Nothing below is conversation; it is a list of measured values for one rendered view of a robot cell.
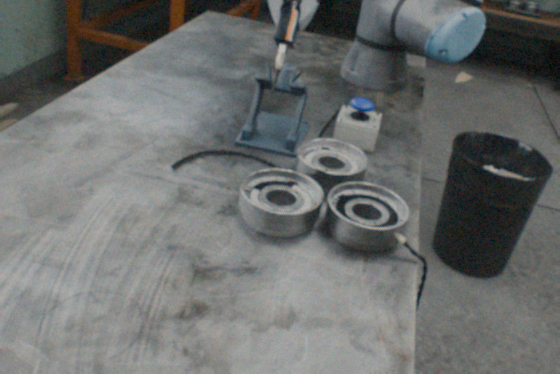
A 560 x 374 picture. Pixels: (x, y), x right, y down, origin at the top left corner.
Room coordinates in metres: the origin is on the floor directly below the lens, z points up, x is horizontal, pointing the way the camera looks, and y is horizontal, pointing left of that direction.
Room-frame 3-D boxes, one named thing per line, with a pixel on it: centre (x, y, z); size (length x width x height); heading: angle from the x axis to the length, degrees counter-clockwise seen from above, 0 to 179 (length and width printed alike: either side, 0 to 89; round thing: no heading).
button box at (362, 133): (0.89, -0.06, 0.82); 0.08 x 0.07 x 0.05; 175
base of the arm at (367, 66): (1.21, -0.09, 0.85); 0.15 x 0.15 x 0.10
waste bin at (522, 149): (1.77, -0.61, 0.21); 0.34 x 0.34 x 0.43
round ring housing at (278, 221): (0.62, 0.04, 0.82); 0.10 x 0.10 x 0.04
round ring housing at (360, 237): (0.62, -0.07, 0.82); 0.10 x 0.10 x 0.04
